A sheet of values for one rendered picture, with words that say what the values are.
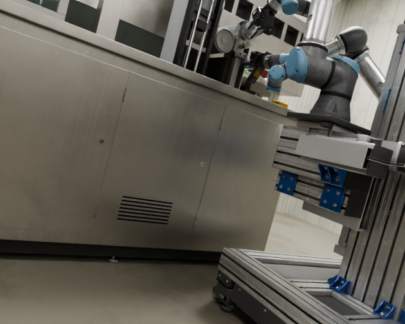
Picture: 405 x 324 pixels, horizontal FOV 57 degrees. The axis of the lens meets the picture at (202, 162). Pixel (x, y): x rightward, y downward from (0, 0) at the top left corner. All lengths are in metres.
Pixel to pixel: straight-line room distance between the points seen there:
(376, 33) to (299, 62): 3.62
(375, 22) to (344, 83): 3.62
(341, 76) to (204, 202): 0.83
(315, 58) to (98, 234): 1.08
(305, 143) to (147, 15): 1.30
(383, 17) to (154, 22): 3.30
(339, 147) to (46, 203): 1.05
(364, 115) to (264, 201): 2.78
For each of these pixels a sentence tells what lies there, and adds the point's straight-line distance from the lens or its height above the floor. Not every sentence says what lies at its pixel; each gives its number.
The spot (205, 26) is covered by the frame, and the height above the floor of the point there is 1.15.
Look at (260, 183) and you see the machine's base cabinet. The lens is 1.99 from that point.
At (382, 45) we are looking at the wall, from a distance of 4.86.
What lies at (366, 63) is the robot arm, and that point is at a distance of 2.00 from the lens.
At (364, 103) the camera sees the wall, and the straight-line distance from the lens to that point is 4.70.
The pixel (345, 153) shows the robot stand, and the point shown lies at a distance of 1.17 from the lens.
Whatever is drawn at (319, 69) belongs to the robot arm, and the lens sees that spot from 1.43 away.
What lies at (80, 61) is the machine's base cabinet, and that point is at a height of 0.79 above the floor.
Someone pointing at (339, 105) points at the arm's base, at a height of 0.87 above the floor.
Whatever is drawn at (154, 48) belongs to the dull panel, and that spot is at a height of 1.07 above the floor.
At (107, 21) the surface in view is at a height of 1.04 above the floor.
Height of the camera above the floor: 0.62
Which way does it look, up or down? 3 degrees down
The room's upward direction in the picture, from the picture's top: 15 degrees clockwise
